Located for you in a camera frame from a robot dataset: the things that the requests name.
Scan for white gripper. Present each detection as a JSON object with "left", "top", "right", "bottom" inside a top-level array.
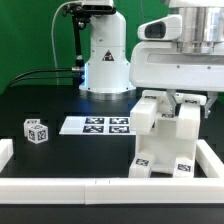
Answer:
[{"left": 130, "top": 41, "right": 224, "bottom": 118}]

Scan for white chair side frame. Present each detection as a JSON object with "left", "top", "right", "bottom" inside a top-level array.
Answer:
[{"left": 130, "top": 90, "right": 206, "bottom": 140}]

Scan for small white cube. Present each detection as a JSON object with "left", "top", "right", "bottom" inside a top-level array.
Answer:
[{"left": 28, "top": 124, "right": 48, "bottom": 144}]

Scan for white chair seat block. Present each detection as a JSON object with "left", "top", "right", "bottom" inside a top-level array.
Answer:
[{"left": 134, "top": 131, "right": 198, "bottom": 176}]

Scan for white cube nut with tag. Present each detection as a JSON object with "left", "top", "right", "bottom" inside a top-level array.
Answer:
[{"left": 23, "top": 119, "right": 40, "bottom": 136}]

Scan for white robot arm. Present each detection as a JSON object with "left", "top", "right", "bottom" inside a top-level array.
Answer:
[{"left": 81, "top": 0, "right": 224, "bottom": 113}]

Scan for white flat chair panel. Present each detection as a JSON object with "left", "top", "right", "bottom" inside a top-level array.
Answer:
[{"left": 59, "top": 116, "right": 134, "bottom": 136}]

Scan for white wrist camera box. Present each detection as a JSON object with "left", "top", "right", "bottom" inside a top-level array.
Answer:
[{"left": 137, "top": 14, "right": 182, "bottom": 41}]

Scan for white border fence frame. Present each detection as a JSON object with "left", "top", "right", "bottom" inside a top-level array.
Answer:
[{"left": 0, "top": 140, "right": 224, "bottom": 205}]

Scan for black cables at base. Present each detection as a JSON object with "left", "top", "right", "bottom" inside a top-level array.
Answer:
[{"left": 3, "top": 66, "right": 86, "bottom": 94}]

